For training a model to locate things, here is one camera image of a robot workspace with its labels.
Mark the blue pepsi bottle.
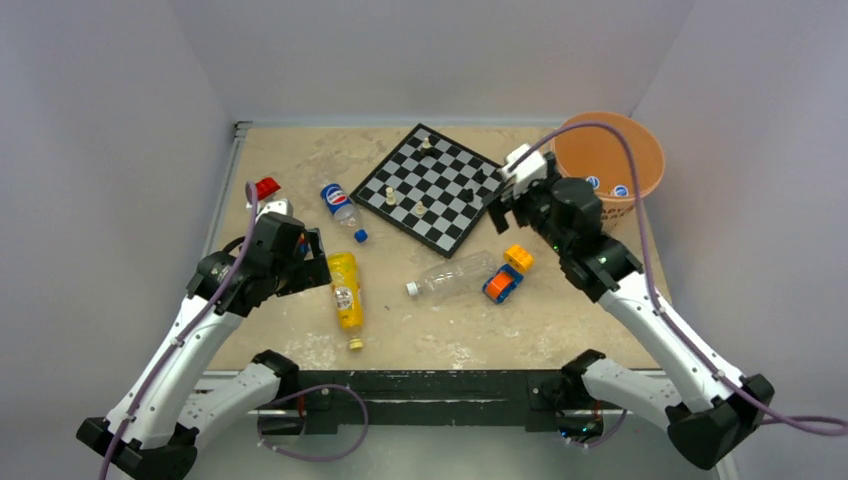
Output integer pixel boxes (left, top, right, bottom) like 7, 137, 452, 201
320, 182, 368, 243

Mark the aluminium table frame rail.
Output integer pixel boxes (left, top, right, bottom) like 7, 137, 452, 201
200, 121, 254, 258

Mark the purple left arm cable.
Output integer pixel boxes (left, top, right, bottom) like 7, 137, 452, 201
97, 180, 260, 480

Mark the orange plastic bin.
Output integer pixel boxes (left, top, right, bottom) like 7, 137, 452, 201
553, 111, 665, 232

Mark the black white chessboard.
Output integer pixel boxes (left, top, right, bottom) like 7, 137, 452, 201
351, 124, 501, 258

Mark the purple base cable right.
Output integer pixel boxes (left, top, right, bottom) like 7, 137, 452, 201
563, 394, 627, 450

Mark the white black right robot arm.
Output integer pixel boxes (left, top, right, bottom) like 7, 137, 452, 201
485, 172, 775, 470

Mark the clear empty plastic bottle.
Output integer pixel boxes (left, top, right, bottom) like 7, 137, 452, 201
405, 251, 499, 298

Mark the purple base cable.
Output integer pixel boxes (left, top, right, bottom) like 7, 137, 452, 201
256, 384, 370, 464
563, 394, 627, 450

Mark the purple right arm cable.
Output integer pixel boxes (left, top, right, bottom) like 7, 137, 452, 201
506, 120, 848, 438

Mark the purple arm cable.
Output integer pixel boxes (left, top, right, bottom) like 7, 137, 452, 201
97, 180, 260, 480
506, 120, 848, 438

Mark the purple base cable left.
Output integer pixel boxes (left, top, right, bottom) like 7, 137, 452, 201
256, 384, 370, 464

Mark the yellow toy block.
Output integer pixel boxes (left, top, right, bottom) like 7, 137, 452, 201
503, 244, 535, 275

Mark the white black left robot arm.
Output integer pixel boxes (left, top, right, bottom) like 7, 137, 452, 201
76, 212, 330, 479

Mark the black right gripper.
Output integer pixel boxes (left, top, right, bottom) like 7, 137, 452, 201
483, 169, 572, 256

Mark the orange blue toy car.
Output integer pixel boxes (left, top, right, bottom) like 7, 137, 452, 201
481, 264, 524, 304

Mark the yellow juice bottle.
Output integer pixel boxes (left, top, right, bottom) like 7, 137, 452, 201
327, 252, 365, 351

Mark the black chess piece middle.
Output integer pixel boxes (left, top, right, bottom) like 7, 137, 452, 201
458, 189, 474, 203

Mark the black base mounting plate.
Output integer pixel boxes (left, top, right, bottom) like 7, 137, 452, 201
267, 370, 612, 443

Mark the red toy block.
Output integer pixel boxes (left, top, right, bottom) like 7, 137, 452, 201
256, 177, 280, 201

